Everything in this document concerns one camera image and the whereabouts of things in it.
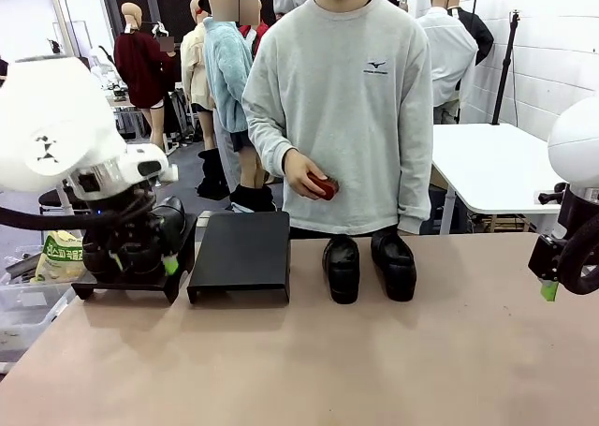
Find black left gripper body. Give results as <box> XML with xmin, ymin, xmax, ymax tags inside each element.
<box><xmin>100</xmin><ymin>186</ymin><xmax>163</xmax><ymax>258</ymax></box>

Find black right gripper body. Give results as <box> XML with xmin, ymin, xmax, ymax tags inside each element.
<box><xmin>527</xmin><ymin>231</ymin><xmax>570</xmax><ymax>282</ymax></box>

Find black leather loafer shoe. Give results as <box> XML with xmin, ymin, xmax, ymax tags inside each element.
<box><xmin>370</xmin><ymin>230</ymin><xmax>417</xmax><ymax>303</ymax></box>
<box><xmin>81</xmin><ymin>228</ymin><xmax>124</xmax><ymax>282</ymax></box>
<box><xmin>124</xmin><ymin>195</ymin><xmax>187</xmax><ymax>277</ymax></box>
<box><xmin>321</xmin><ymin>236</ymin><xmax>361</xmax><ymax>305</ymax></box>

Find small red handheld device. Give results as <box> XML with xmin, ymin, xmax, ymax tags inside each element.
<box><xmin>304</xmin><ymin>171</ymin><xmax>340</xmax><ymax>201</ymax></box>

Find person's left forearm grey sleeve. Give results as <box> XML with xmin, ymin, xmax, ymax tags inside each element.
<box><xmin>395</xmin><ymin>116</ymin><xmax>434</xmax><ymax>235</ymax></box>

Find person's right forearm grey sleeve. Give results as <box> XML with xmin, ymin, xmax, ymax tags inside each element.
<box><xmin>241</xmin><ymin>93</ymin><xmax>300</xmax><ymax>174</ymax></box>

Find black slanted shoe stand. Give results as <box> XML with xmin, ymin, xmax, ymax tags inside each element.
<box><xmin>185</xmin><ymin>211</ymin><xmax>292</xmax><ymax>304</ymax></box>
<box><xmin>70</xmin><ymin>213</ymin><xmax>198</xmax><ymax>304</ymax></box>

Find black light stand tripod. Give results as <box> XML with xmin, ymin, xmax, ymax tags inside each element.
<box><xmin>490</xmin><ymin>8</ymin><xmax>523</xmax><ymax>126</ymax></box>

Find person's right hand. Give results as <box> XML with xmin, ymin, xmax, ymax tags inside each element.
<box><xmin>282</xmin><ymin>147</ymin><xmax>329</xmax><ymax>198</ymax></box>

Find green yellow snack bag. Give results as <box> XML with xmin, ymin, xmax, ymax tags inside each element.
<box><xmin>30</xmin><ymin>230</ymin><xmax>85</xmax><ymax>285</ymax></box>

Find black boots on floor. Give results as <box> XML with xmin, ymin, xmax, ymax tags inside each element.
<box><xmin>196</xmin><ymin>147</ymin><xmax>231</xmax><ymax>201</ymax></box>

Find clear plastic storage bin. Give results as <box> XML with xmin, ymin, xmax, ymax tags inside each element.
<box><xmin>0</xmin><ymin>283</ymin><xmax>79</xmax><ymax>352</ymax></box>

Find white table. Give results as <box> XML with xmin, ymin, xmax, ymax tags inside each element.
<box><xmin>430</xmin><ymin>122</ymin><xmax>570</xmax><ymax>236</ymax></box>

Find mannequin in maroon sweater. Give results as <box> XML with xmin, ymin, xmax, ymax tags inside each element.
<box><xmin>113</xmin><ymin>2</ymin><xmax>182</xmax><ymax>155</ymax></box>

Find mannequin in cream jacket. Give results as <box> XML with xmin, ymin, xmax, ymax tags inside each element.
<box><xmin>180</xmin><ymin>0</ymin><xmax>217</xmax><ymax>151</ymax></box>

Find mannequin in light blue fleece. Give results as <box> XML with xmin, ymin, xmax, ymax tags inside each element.
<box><xmin>201</xmin><ymin>0</ymin><xmax>263</xmax><ymax>198</ymax></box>

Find mannequin in red garment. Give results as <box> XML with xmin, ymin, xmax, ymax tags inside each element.
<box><xmin>238</xmin><ymin>0</ymin><xmax>271</xmax><ymax>62</ymax></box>

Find mannequin in white shirt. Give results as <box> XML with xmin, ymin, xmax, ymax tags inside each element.
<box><xmin>416</xmin><ymin>0</ymin><xmax>479</xmax><ymax>125</ymax></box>

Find person in grey sweatshirt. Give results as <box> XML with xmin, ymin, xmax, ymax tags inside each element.
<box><xmin>241</xmin><ymin>0</ymin><xmax>434</xmax><ymax>238</ymax></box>

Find mannequin in black garment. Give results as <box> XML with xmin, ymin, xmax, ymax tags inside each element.
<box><xmin>448</xmin><ymin>0</ymin><xmax>496</xmax><ymax>66</ymax></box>

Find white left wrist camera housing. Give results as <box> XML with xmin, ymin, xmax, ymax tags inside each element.
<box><xmin>121</xmin><ymin>145</ymin><xmax>180</xmax><ymax>186</ymax></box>

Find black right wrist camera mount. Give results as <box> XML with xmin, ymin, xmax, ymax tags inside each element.
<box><xmin>533</xmin><ymin>189</ymin><xmax>570</xmax><ymax>206</ymax></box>

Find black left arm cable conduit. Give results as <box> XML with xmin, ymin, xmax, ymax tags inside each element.
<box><xmin>0</xmin><ymin>204</ymin><xmax>155</xmax><ymax>233</ymax></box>

